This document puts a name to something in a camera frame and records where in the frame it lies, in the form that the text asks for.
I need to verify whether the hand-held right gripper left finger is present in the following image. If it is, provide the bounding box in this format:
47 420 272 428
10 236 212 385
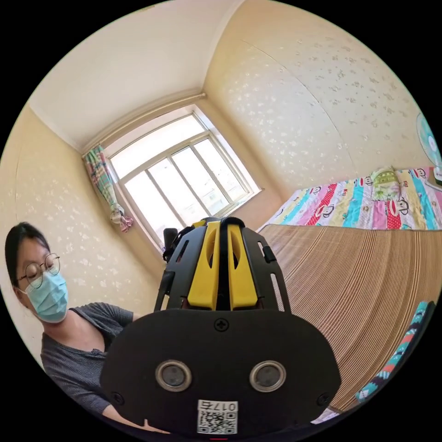
187 222 221 310

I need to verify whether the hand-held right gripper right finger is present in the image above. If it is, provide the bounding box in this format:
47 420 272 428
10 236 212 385
227 223 259 310

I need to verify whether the person's right forearm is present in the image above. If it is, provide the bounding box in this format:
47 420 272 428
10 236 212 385
102 403 172 435

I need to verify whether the bed with woven mat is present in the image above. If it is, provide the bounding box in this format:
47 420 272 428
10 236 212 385
256 165 442 426

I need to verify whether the checked pastel curtain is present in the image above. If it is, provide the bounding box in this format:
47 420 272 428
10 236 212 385
82 145 134 233

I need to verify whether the person's body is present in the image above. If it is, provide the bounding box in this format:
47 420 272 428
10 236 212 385
4 221 143 417

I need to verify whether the green patterned pillow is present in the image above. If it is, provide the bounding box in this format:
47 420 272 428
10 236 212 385
370 165 402 202

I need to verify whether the teal patterned quilt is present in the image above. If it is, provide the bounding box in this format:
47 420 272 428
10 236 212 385
355 301 436 405

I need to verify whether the teal standing fan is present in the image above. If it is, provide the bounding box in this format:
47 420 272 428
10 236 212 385
415 112 442 190

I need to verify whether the window with white frame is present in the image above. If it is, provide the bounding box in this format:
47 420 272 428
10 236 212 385
103 110 265 250

